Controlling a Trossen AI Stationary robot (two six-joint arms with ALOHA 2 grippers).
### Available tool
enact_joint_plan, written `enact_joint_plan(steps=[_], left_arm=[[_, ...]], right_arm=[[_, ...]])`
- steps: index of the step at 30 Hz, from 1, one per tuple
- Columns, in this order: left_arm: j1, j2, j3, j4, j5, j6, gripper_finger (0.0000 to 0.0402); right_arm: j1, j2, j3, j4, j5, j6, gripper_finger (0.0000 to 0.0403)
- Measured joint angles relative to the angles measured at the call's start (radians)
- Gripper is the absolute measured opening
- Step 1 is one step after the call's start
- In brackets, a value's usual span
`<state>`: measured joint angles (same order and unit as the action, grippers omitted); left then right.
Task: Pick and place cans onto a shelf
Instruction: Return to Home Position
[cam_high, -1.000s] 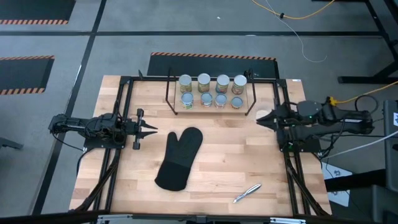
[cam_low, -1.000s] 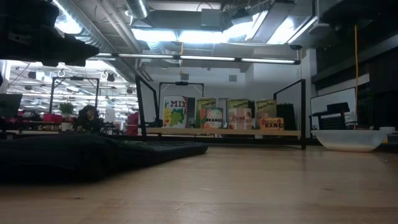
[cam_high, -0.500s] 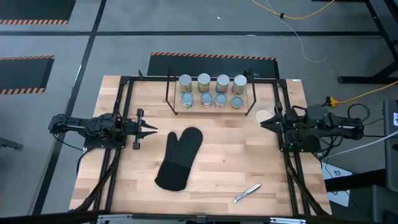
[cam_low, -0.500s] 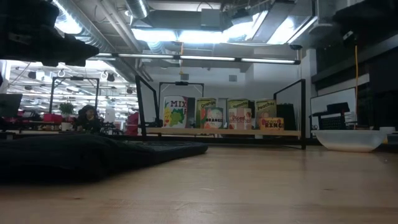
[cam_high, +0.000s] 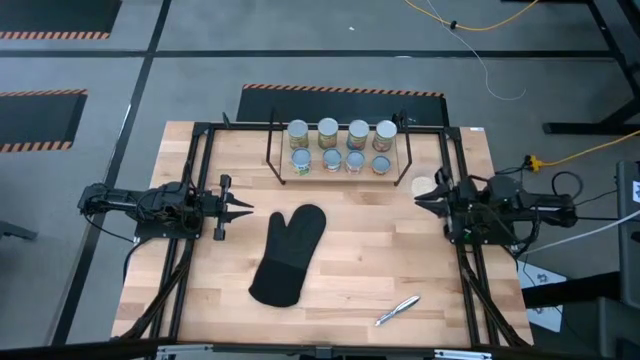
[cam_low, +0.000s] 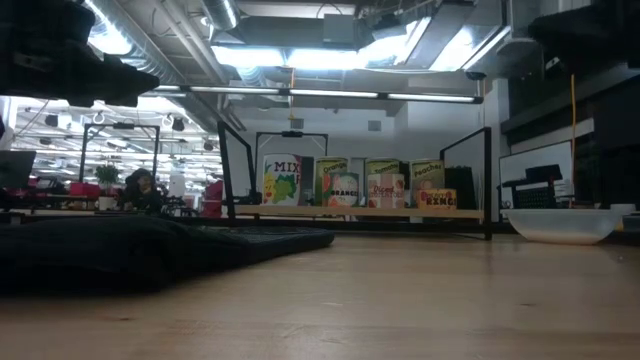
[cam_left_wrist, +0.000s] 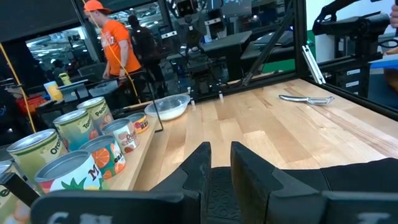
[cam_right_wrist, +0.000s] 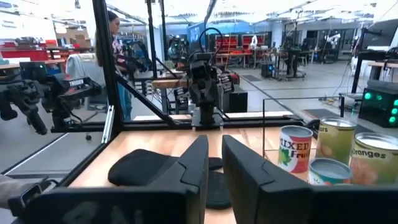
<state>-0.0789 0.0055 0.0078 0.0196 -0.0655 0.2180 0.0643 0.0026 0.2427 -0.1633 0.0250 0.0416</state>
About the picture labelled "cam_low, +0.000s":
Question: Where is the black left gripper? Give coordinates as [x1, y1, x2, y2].
[0, 47, 161, 109]

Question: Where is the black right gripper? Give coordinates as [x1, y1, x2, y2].
[528, 0, 640, 74]

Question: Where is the black oven mitt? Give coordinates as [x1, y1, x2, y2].
[0, 213, 337, 296]

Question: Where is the white mixed fruit can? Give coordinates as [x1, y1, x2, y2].
[261, 152, 303, 207]

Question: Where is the tall green peaches can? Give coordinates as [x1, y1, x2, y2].
[409, 158, 446, 206]

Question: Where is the short yellow pineapple rings can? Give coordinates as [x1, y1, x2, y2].
[415, 187, 458, 211]

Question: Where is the tall green orange can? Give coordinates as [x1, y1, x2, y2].
[313, 156, 350, 207]

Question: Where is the pink diced tomatoes can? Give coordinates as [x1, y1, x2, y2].
[366, 172, 406, 210]

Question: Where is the potted green plant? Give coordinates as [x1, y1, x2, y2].
[93, 164, 121, 212]

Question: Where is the person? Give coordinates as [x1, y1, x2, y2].
[118, 167, 167, 215]

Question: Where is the red storage box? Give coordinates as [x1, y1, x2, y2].
[68, 181, 102, 198]

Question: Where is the red chair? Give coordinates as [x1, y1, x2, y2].
[201, 179, 225, 218]

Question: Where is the long ceiling tube light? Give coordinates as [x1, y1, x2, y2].
[149, 83, 485, 105]

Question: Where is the black ribbed unit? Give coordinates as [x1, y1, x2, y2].
[443, 166, 477, 211]

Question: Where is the clear plastic bowl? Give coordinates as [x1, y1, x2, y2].
[501, 207, 624, 246]

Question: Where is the grey ceiling box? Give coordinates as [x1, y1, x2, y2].
[322, 13, 357, 50]

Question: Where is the black background rig frame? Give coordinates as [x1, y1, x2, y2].
[78, 122, 162, 185]

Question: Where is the silver ventilation duct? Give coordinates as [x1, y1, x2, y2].
[199, 0, 242, 32]

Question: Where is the hanging yellow cable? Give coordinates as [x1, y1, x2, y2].
[568, 73, 578, 210]

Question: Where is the white board black frame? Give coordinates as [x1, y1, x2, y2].
[499, 140, 575, 207]

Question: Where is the wooden shelf black metal frame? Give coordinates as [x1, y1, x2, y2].
[217, 120, 494, 242]

